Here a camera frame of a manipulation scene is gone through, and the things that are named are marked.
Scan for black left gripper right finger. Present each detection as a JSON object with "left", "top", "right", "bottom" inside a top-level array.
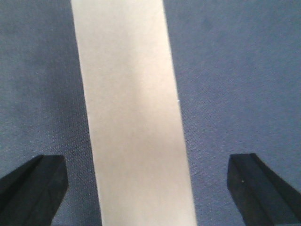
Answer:
[{"left": 227, "top": 153, "right": 301, "bottom": 226}]

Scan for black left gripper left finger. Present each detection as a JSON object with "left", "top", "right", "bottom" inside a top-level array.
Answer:
[{"left": 0, "top": 155, "right": 68, "bottom": 226}]

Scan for brown cardboard package box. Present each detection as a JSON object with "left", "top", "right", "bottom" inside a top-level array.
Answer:
[{"left": 72, "top": 0, "right": 197, "bottom": 226}]

